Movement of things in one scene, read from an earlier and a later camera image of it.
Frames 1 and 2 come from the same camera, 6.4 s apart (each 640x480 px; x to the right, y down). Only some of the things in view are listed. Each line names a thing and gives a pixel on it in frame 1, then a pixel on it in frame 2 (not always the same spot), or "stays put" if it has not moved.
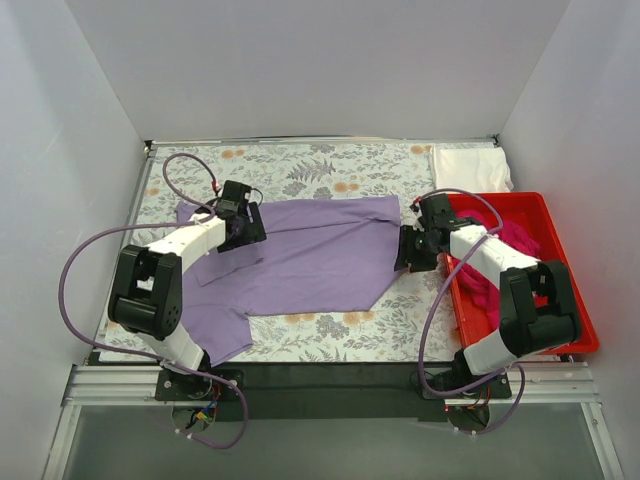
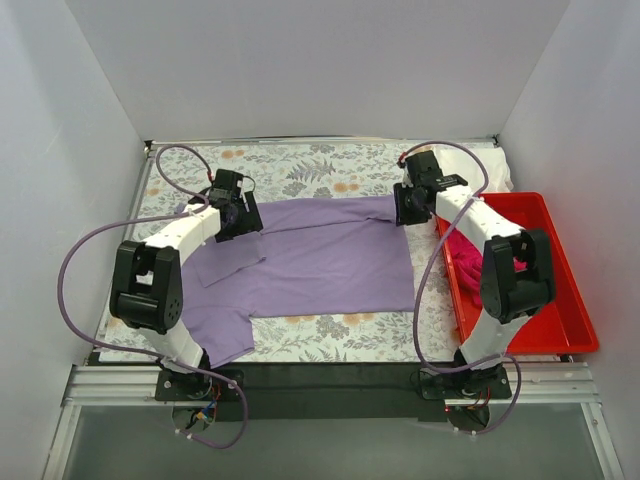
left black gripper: [248, 227] -> [248, 215]
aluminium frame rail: [562, 382] stays put
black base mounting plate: [335, 391] stays put
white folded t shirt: [478, 169] stays put
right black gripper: [409, 248] -> [405, 209]
